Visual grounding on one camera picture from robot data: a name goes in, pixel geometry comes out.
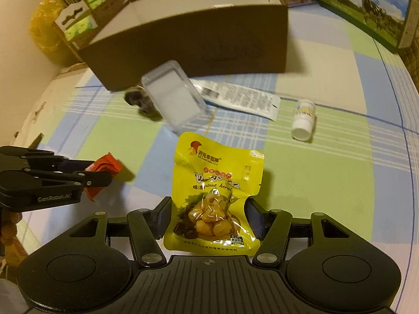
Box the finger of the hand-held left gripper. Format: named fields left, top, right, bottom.
left=0, top=169, right=114, bottom=193
left=0, top=145, right=98, bottom=172

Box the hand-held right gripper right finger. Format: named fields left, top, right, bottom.
left=245, top=197, right=353, bottom=266

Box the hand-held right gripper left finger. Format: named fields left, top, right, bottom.
left=65, top=197, right=173, bottom=266

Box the red snack packet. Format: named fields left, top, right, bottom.
left=83, top=152, right=124, bottom=203

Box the yellow chestnut snack pouch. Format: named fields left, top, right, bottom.
left=163, top=131, right=266, bottom=256

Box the white pill bottle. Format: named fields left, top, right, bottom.
left=291, top=99, right=317, bottom=143

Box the clear plastic container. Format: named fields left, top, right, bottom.
left=140, top=59, right=208, bottom=135

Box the white printed sachet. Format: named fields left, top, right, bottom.
left=189, top=78, right=282, bottom=121

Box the brown cardboard box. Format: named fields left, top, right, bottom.
left=79, top=0, right=289, bottom=93

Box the person's left hand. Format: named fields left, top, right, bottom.
left=0, top=210, right=23, bottom=256

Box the beige embroidered sheet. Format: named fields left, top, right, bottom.
left=13, top=64, right=90, bottom=158

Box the plaid tablecloth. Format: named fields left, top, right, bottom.
left=13, top=2, right=419, bottom=314

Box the dark hair scrunchie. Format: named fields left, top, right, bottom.
left=123, top=85, right=163, bottom=119

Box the yellow plastic bag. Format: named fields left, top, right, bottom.
left=29, top=0, right=84, bottom=66

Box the cardboard box of tissue packs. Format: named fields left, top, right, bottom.
left=53, top=0, right=133, bottom=53

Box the green and white milk carton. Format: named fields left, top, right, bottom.
left=319, top=0, right=414, bottom=55

